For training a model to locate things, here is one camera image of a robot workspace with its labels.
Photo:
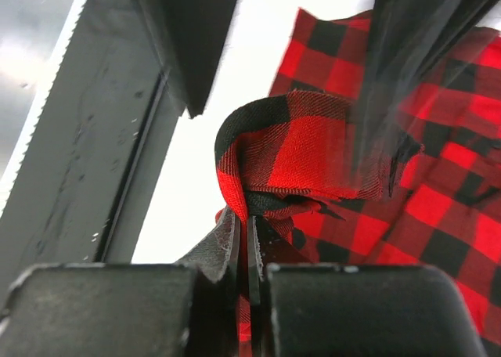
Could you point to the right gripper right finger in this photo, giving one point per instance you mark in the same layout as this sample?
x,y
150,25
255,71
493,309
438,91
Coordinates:
x,y
329,309

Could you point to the red black plaid shirt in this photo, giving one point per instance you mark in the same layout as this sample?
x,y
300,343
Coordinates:
x,y
437,202

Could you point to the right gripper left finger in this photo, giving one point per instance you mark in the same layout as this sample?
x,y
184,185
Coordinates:
x,y
187,308

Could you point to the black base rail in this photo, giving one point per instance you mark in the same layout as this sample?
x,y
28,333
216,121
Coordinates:
x,y
131,70

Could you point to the light blue cable duct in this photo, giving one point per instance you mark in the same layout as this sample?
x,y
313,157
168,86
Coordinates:
x,y
35,35

